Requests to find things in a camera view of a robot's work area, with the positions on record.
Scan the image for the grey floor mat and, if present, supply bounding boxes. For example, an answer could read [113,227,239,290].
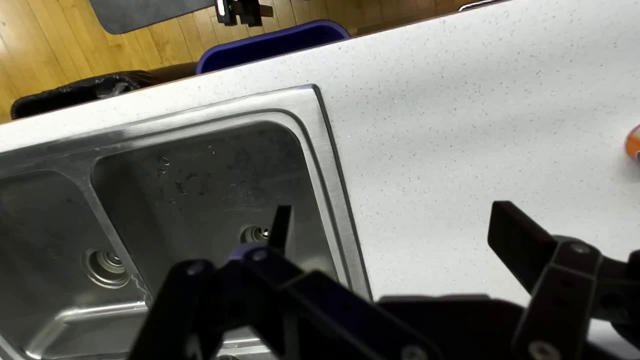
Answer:
[89,0,215,34]

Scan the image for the stainless steel double sink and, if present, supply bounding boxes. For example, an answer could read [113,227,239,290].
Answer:
[0,85,370,360]

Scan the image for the blue plastic bin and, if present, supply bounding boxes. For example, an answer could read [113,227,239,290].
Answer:
[197,20,350,74]

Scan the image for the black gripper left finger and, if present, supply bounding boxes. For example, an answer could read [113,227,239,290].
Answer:
[129,206,440,360]

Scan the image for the orange drink can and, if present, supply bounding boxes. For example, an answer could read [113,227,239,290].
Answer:
[624,124,640,159]

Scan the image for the black tripod base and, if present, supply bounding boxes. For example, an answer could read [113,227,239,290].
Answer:
[215,0,275,25]

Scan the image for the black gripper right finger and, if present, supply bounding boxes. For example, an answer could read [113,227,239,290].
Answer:
[489,199,640,360]

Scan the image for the black trash bag bin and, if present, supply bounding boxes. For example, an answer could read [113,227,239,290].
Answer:
[10,62,197,120]

